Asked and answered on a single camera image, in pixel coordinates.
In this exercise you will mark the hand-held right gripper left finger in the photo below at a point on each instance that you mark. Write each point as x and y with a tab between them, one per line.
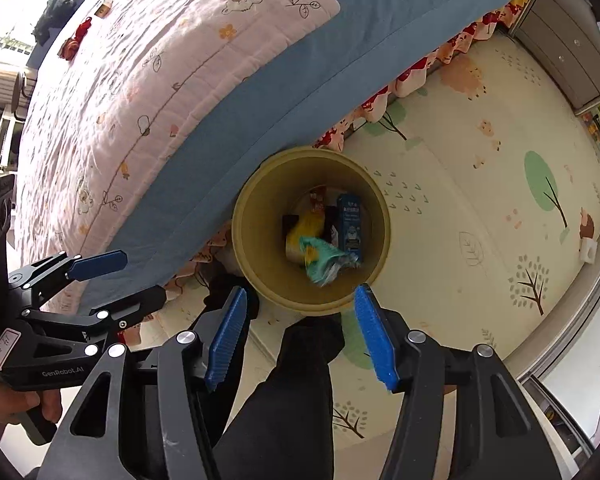
227	340

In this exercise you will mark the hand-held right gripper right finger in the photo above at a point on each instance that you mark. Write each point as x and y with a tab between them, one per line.
375	340

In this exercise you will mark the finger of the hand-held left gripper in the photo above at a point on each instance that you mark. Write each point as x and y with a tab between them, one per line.
100	265
130	305

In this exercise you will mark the green snack packet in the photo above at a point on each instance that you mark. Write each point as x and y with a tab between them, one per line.
325	260

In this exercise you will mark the yellow trash bin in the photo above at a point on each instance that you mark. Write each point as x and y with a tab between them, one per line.
260	240

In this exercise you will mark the blue carton box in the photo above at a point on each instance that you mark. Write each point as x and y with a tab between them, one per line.
350	230

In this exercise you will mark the yellow carton box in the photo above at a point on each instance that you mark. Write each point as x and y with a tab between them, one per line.
305	232

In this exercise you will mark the brown gold snack wrapper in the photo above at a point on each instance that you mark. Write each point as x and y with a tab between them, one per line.
317	200

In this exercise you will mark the person's left hand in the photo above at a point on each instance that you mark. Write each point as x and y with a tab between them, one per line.
0	405

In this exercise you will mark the person's leg in black pants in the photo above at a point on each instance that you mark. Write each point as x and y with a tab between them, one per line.
280	410
220	290

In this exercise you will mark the tree print floor mat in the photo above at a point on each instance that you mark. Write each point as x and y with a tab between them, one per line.
455	185

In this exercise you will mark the pink bear print quilt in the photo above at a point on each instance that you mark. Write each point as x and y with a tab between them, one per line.
155	85

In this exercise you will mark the small white block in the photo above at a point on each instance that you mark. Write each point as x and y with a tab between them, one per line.
588	251

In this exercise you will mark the red crumpled wrapper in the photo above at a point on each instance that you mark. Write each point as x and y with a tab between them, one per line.
83	27

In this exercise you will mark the black jacket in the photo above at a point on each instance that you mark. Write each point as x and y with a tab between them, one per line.
52	15

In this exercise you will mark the blue bedsheet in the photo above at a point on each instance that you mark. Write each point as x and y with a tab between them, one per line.
280	85

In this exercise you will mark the orange carton box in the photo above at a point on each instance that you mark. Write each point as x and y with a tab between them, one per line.
103	7

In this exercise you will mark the red floral bed skirt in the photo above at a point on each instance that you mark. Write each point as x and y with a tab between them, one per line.
430	65

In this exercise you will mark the grey drawer cabinet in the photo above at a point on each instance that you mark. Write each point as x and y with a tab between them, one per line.
565	45

